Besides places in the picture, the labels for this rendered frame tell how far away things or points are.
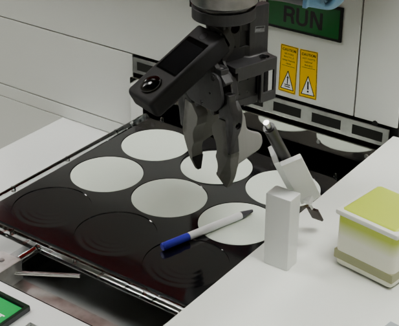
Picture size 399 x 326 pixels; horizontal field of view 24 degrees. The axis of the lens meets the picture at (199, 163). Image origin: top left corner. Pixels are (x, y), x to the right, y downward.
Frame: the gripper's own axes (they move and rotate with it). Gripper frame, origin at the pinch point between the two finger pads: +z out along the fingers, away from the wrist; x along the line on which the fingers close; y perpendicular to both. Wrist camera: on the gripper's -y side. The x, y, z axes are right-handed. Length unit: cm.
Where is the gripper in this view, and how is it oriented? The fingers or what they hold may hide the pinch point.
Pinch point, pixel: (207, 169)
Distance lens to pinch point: 111.9
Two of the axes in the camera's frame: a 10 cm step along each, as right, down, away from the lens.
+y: 8.0, -2.9, 5.3
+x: -6.0, -3.8, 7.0
